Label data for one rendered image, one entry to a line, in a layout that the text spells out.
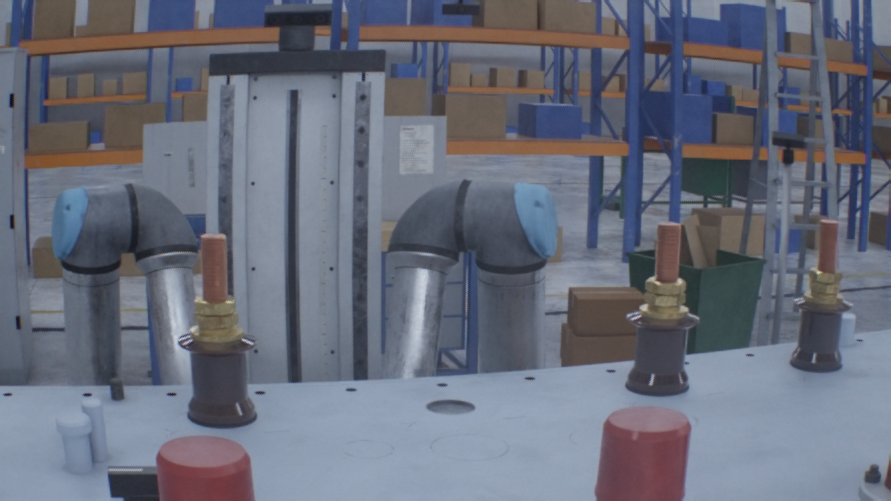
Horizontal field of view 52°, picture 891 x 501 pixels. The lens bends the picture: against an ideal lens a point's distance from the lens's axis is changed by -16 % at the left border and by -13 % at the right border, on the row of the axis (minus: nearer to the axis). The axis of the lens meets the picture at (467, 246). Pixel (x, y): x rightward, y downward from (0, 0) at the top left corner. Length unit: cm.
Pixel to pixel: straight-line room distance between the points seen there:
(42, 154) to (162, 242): 710
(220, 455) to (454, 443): 46
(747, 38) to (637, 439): 985
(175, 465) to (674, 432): 36
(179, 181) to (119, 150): 287
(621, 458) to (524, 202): 94
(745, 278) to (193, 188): 308
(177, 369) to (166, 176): 424
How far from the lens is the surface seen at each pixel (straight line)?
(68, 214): 166
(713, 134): 1050
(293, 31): 194
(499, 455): 107
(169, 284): 169
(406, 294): 168
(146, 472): 82
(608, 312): 517
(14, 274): 569
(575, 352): 516
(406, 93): 916
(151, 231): 168
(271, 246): 202
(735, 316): 559
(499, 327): 172
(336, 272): 203
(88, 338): 174
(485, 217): 166
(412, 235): 168
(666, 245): 127
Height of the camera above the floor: 175
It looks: 10 degrees down
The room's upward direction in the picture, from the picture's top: 1 degrees clockwise
